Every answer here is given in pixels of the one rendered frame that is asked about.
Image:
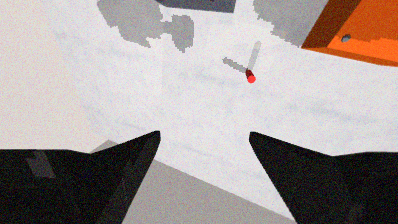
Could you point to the red peg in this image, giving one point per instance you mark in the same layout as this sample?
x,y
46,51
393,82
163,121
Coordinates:
x,y
250,77

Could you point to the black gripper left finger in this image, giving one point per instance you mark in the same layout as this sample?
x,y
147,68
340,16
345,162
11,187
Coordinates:
x,y
98,188

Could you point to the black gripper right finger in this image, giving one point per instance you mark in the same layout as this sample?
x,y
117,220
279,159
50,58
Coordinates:
x,y
318,188

